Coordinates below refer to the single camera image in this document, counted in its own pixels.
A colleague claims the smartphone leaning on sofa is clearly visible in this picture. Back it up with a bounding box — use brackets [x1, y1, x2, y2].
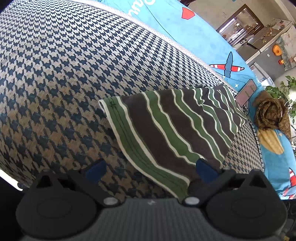
[235, 79, 257, 107]

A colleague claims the green potted plant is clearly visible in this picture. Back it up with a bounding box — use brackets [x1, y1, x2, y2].
[265, 76, 295, 126]

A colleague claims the brown patterned scarf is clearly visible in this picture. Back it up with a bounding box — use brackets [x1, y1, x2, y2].
[252, 90, 292, 142]

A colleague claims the houndstooth sofa seat cover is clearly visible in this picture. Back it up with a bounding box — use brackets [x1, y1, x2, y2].
[0, 0, 265, 204]

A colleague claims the silver refrigerator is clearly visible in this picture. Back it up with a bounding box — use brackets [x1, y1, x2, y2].
[233, 19, 293, 81]

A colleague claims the blue cartoon sofa back cover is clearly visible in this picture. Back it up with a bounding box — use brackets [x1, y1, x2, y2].
[104, 1, 295, 200]

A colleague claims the green brown striped shirt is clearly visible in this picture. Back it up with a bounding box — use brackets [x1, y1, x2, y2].
[99, 84, 247, 200]

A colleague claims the orange toy on fridge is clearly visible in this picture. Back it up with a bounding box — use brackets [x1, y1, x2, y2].
[272, 45, 282, 56]

